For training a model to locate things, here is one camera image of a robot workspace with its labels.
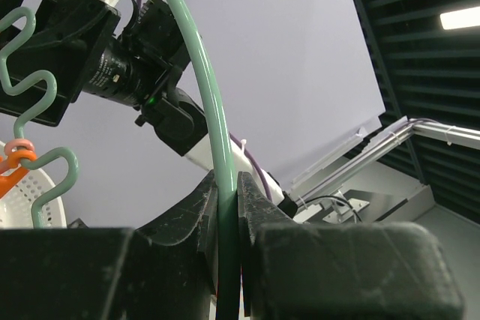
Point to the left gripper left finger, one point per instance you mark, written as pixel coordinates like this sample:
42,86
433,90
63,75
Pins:
159,271

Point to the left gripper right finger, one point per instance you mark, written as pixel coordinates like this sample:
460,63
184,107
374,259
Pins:
294,270

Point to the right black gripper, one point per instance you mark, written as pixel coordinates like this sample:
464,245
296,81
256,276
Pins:
77,44

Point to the green clip hanger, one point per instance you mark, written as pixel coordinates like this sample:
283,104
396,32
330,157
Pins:
228,291

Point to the white perforated plastic basket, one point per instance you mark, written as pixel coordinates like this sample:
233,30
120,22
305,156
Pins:
20,188

